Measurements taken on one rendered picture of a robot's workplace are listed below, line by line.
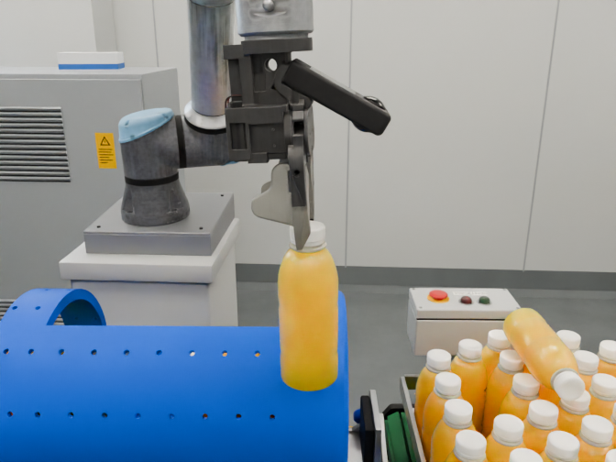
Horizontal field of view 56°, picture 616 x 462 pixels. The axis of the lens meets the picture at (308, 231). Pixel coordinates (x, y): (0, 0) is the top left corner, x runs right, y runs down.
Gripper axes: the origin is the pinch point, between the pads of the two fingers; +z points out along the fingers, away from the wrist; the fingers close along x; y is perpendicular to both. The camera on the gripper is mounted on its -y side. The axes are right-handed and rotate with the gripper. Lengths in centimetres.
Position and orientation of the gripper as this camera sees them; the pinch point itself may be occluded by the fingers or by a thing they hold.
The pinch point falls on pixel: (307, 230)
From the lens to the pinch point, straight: 62.7
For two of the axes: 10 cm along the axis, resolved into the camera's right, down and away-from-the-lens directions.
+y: -9.9, 0.2, 1.1
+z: 0.5, 9.5, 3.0
